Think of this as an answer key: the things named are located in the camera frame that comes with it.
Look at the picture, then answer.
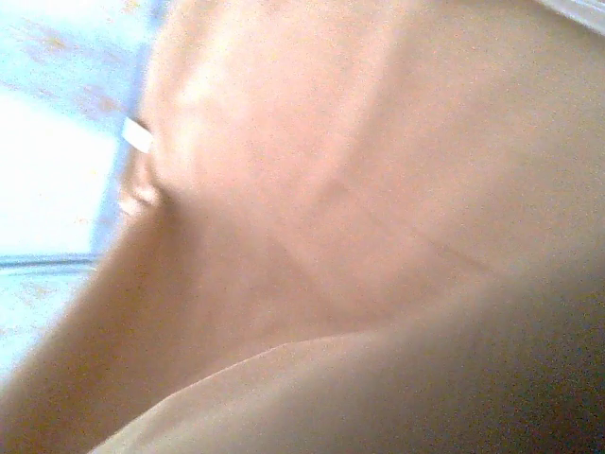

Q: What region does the orange-brown t-shirt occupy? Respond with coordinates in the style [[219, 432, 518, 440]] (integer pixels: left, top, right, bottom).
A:
[[0, 0, 605, 454]]

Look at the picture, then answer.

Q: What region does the patterned backdrop cloth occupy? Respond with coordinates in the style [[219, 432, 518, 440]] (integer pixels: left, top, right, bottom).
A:
[[0, 0, 171, 384]]

